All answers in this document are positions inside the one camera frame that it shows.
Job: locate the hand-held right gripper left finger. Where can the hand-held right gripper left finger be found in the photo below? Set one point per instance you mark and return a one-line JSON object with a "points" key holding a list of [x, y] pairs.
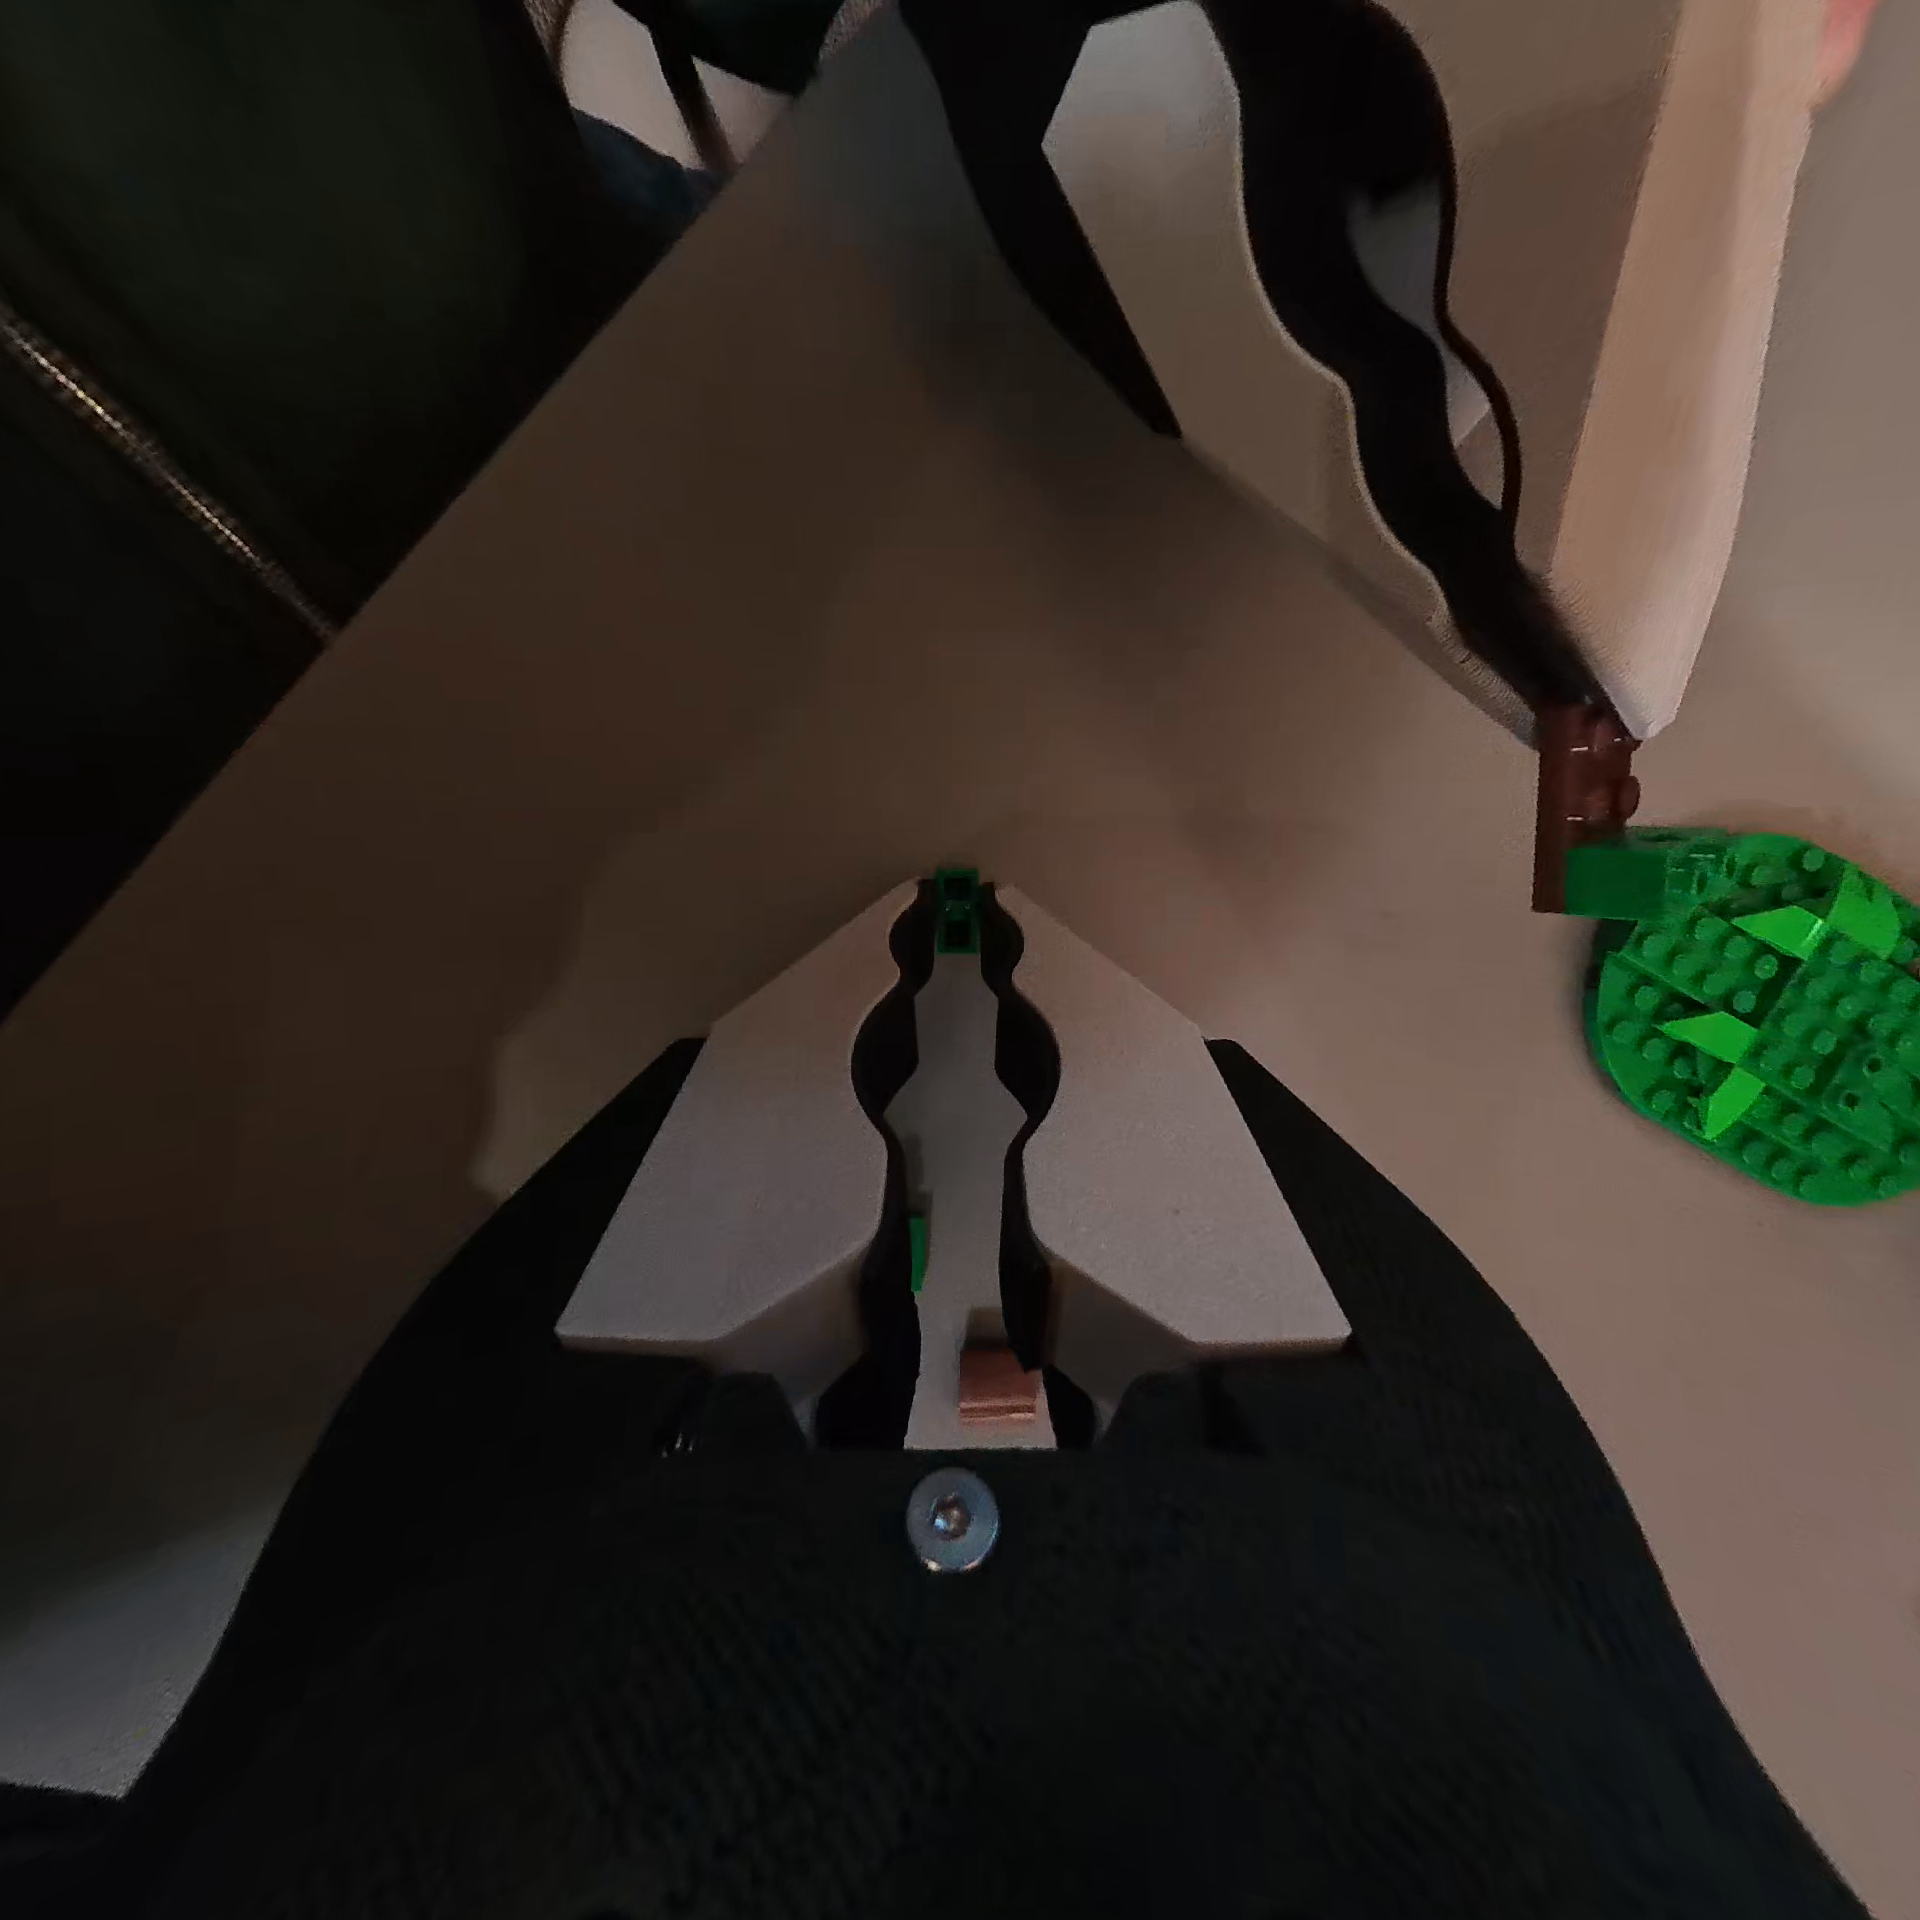
{"points": [[736, 1185]]}

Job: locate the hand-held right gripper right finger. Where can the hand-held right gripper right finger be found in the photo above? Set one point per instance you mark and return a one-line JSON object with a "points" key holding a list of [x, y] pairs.
{"points": [[1171, 1200]]}

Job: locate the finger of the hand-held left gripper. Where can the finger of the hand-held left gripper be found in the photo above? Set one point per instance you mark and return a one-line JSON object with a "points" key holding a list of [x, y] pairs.
{"points": [[1680, 377], [1199, 269]]}

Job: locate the tiny green lego piece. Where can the tiny green lego piece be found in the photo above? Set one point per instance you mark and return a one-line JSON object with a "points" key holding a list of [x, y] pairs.
{"points": [[954, 911]]}

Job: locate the brown lego piece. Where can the brown lego piece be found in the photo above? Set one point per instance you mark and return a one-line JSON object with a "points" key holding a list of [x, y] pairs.
{"points": [[1581, 810]]}

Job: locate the round green lego plate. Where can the round green lego plate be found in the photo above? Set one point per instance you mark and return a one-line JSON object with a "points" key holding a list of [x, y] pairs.
{"points": [[1773, 1035]]}

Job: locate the person's left hand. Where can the person's left hand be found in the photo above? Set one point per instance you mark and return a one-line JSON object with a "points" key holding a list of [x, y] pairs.
{"points": [[1843, 44]]}

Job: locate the dark zipped jacket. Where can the dark zipped jacket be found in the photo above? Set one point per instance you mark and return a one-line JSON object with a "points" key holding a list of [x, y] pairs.
{"points": [[226, 453]]}

